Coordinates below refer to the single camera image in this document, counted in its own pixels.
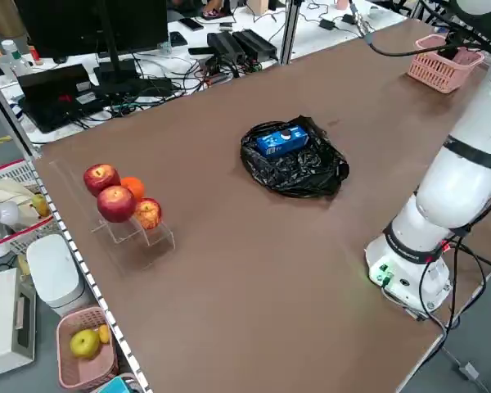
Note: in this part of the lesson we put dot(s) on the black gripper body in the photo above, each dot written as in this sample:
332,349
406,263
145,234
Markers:
454,51

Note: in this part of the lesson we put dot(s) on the blue cookie box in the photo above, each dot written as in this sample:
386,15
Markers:
280,141

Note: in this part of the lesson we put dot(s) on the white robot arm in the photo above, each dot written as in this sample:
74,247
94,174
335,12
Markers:
454,192

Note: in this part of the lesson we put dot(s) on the pink plastic slotted basket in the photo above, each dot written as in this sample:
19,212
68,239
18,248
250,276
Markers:
433,69
86,372

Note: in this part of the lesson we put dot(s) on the black plastic bag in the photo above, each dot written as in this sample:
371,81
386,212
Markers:
294,176

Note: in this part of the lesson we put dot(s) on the white basket red rim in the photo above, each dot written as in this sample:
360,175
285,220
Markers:
24,241

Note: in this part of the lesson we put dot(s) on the beige cloth bag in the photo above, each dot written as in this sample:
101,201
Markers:
4,192

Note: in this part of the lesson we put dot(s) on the black power adapter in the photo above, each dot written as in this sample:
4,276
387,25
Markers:
348,19
328,23

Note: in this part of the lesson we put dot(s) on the pink cup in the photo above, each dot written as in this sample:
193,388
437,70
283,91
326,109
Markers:
341,4

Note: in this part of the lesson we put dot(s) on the black finned power supply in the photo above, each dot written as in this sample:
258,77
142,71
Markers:
255,43
225,46

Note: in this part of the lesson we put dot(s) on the red yellow speckled apple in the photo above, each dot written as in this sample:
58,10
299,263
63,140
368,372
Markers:
149,213

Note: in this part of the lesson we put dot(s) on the orange fruit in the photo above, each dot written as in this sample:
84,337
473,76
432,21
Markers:
134,187

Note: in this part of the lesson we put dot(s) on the clear acrylic fruit stand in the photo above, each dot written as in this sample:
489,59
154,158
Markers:
159,243

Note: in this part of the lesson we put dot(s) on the black computer monitor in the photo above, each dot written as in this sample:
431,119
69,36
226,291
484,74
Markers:
86,24

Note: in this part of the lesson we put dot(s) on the black laptop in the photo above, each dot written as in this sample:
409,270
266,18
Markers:
53,98

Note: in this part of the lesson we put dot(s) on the white plastic bottle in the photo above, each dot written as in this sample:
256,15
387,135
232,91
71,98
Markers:
14,61

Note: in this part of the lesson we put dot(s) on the yellow green pear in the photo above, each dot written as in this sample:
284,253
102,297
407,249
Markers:
41,206

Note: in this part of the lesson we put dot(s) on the brown cardboard box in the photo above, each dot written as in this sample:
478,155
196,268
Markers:
8,20

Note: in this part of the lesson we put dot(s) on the small yellow fruit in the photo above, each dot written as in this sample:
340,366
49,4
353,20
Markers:
104,333

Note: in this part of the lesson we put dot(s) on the white rounded appliance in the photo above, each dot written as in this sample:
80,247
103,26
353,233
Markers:
53,274

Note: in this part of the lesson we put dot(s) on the teal box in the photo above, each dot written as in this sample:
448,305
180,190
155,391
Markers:
116,385

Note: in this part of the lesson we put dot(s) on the white desk fan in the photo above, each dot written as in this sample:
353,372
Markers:
4,213

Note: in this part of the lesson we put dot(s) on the aluminium frame post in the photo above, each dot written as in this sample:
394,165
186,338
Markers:
291,32
8,114

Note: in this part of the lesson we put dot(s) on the aluminium table edge rail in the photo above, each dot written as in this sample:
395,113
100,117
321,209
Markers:
86,270

